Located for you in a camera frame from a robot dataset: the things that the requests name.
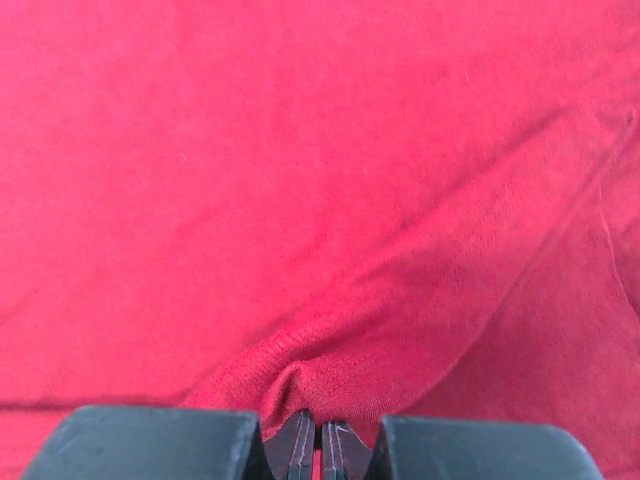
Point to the red t-shirt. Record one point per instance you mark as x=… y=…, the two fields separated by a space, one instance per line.
x=357 y=208

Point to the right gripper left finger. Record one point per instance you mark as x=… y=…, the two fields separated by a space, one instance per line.
x=107 y=442

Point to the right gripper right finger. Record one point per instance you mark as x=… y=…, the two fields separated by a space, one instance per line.
x=409 y=447

